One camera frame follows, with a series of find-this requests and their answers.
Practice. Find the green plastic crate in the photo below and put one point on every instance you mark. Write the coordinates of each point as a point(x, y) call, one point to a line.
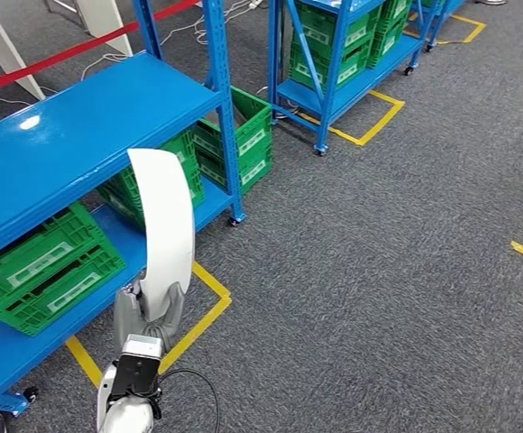
point(385, 45)
point(397, 12)
point(40, 269)
point(315, 69)
point(189, 167)
point(324, 24)
point(252, 143)

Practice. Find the red barrier belt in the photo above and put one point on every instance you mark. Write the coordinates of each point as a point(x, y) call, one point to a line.
point(63, 54)

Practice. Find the white curved panel part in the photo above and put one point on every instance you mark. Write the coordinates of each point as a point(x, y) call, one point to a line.
point(167, 239)

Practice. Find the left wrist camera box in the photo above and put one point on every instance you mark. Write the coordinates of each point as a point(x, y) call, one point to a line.
point(135, 370)

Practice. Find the blue metal shelf rack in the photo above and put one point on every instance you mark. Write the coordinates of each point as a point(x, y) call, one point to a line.
point(356, 83)
point(85, 131)
point(437, 24)

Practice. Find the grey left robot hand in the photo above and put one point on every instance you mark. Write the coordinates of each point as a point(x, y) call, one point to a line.
point(128, 317)

